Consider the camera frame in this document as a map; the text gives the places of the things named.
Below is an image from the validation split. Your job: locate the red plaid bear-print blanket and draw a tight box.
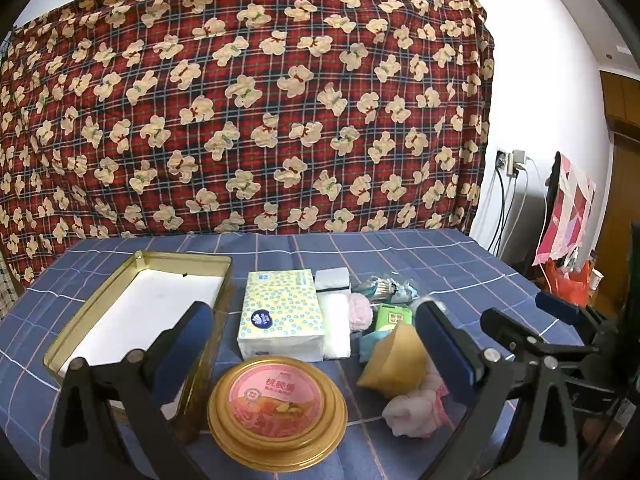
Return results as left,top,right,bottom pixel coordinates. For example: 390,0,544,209
0,0,496,291

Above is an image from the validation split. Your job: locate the black chair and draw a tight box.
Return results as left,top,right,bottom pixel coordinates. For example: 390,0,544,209
544,152,563,241

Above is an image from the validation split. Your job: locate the teal cloth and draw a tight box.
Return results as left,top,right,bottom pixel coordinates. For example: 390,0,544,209
359,330,386,363

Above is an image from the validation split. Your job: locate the white gauze roll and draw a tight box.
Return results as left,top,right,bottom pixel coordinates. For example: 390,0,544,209
318,291,352,359

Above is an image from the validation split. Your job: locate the pink plastic bag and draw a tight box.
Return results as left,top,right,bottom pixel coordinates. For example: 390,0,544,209
534,152,597,266

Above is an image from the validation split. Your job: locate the wooden door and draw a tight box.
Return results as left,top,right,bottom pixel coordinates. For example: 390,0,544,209
595,70,640,321

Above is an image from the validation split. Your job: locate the white sponge block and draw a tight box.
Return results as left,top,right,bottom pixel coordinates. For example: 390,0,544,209
315,267,352,293

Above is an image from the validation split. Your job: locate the cotton swab bag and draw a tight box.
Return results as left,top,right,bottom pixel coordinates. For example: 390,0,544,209
350,274,423,306

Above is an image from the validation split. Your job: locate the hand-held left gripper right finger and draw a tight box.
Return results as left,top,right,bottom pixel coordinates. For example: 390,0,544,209
415,301,583,480

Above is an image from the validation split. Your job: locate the black power cable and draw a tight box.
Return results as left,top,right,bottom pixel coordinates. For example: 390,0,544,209
487,167,507,256

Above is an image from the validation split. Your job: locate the pink and white cloth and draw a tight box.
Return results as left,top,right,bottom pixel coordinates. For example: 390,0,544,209
382,360,453,437

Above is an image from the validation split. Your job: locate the blue plaid bed sheet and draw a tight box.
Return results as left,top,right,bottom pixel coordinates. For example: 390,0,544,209
0,228,596,480

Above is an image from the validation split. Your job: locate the yellow dotted tissue pack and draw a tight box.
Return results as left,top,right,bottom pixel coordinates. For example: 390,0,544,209
236,269,326,362

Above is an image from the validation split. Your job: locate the orange plastic bag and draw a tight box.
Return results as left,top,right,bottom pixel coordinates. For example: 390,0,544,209
545,257,591,308

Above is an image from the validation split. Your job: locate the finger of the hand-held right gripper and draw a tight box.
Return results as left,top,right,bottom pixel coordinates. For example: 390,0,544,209
480,308,598,361
535,291,618,333

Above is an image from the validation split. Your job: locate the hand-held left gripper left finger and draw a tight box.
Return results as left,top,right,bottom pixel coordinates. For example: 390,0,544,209
50,301,216,480

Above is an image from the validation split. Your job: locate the gold rectangular tin box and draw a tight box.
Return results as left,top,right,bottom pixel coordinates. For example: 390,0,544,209
42,250,234,446

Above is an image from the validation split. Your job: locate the green tissue pack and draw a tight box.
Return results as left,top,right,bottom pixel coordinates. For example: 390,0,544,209
372,302,416,336

